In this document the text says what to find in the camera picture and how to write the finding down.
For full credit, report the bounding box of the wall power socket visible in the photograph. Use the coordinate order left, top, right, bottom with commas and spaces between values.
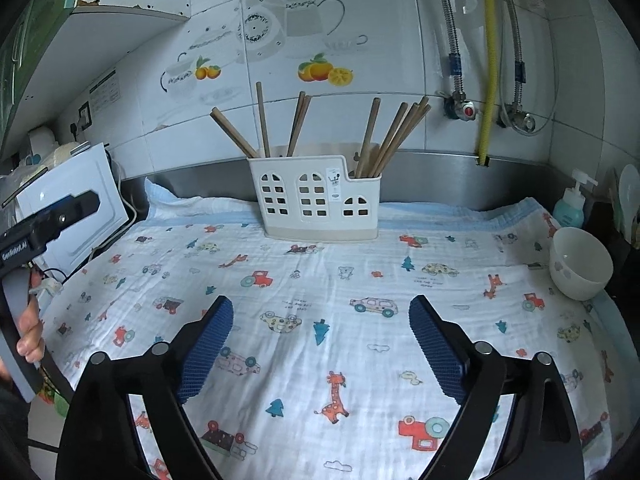
77, 101, 92, 131

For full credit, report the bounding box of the white appliance with lid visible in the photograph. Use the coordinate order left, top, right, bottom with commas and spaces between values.
8, 144, 128, 278

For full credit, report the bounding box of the chrome angle valve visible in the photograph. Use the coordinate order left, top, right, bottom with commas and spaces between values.
500, 104, 536, 136

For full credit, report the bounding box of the white printed cloth mat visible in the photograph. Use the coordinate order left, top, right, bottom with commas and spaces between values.
43, 183, 629, 479

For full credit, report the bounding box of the white wall cabinet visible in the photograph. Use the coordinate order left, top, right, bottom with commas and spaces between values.
1, 0, 191, 156

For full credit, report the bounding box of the wooden chopstick long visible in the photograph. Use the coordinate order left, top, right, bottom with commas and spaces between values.
355, 98, 381, 179

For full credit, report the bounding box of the white rice paddle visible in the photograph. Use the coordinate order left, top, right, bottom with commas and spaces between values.
618, 164, 640, 243

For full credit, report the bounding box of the braided metal hose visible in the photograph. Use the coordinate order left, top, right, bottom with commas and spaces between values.
429, 0, 464, 94
499, 0, 528, 111

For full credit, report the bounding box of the person's left hand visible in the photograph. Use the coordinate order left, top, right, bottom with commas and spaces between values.
16, 292, 44, 363

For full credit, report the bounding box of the yellow gas hose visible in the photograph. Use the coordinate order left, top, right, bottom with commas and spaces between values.
476, 0, 497, 167

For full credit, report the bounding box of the short wooden chopstick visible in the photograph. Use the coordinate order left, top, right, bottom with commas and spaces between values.
209, 106, 260, 160

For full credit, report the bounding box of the white ceramic bowl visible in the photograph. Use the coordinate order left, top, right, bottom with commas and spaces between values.
549, 226, 614, 301

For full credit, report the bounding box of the teal soap dispenser bottle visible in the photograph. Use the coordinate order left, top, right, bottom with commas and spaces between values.
552, 168, 598, 228

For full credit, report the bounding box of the right braided metal hose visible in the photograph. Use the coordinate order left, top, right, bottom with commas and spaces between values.
499, 0, 528, 111

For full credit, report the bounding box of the red knob water valve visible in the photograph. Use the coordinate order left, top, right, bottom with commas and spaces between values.
444, 92, 477, 122

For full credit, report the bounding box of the white plastic utensil holder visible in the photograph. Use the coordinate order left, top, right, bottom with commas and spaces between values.
248, 154, 381, 243

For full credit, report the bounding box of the wooden chopstick top diagonal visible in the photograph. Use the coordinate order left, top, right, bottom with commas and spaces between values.
378, 104, 432, 176

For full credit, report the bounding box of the left braided metal hose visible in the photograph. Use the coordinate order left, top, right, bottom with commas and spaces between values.
429, 0, 464, 94

